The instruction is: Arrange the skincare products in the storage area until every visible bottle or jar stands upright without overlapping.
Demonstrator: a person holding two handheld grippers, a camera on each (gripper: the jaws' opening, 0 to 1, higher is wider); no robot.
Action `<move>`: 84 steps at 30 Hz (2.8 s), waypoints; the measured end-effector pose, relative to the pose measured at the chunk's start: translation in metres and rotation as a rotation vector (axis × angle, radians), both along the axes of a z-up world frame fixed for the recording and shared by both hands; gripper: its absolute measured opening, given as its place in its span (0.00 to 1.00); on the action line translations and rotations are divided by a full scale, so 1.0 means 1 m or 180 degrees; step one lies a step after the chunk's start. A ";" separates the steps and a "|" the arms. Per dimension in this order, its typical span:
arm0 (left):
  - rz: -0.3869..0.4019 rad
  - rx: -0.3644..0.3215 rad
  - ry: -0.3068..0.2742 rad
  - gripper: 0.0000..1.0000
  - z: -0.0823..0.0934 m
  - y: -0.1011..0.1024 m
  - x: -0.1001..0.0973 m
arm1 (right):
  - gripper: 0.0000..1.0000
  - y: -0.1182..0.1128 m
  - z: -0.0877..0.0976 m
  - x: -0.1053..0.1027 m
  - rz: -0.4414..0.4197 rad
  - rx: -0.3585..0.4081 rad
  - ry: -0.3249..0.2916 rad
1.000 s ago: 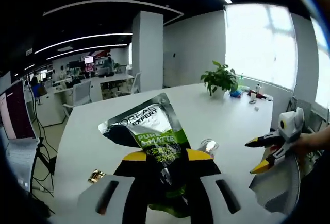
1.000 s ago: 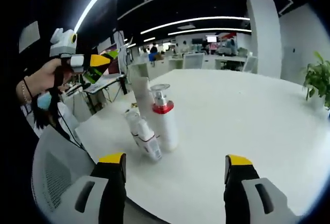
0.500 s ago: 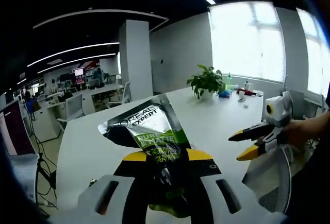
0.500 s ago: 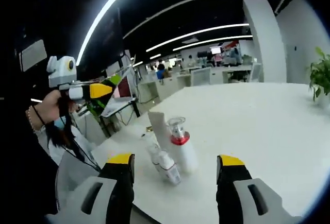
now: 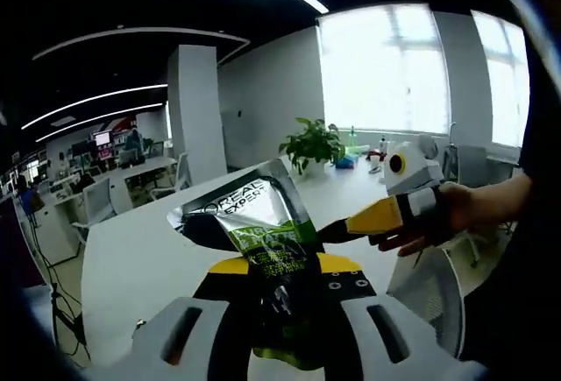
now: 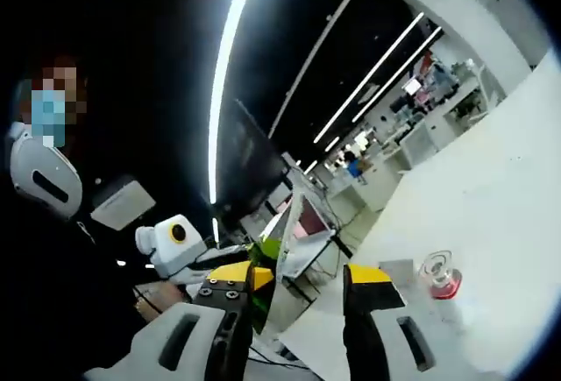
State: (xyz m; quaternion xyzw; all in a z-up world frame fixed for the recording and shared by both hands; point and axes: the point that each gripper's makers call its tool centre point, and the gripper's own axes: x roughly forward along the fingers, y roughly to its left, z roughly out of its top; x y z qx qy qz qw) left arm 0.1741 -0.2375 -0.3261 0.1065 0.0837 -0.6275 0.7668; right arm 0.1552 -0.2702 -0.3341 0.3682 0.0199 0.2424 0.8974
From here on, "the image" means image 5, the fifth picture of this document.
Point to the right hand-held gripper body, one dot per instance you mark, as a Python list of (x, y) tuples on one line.
[(412, 171)]

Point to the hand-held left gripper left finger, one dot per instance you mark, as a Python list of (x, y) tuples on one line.
[(184, 337)]

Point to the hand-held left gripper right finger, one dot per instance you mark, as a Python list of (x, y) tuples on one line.
[(403, 328)]

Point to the green silver skincare sachet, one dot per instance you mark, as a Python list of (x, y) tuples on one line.
[(263, 206)]

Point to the small white bottle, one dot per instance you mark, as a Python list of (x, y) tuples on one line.
[(384, 146)]

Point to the green spray bottle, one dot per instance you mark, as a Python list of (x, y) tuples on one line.
[(354, 142)]

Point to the person's right hand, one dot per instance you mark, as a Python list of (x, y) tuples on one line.
[(460, 210)]

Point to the white mesh office chair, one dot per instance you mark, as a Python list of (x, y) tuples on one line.
[(421, 284)]

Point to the grey office chair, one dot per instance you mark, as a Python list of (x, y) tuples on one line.
[(464, 164)]

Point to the blue cloth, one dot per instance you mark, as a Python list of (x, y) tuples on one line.
[(346, 163)]

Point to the potted green plant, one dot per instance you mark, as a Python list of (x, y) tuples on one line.
[(313, 144)]

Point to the large window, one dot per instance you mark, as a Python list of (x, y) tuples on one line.
[(499, 79), (381, 70)]

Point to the bright wall screen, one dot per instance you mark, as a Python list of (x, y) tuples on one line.
[(102, 139)]

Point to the curved ceiling rail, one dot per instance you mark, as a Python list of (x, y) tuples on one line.
[(140, 33)]

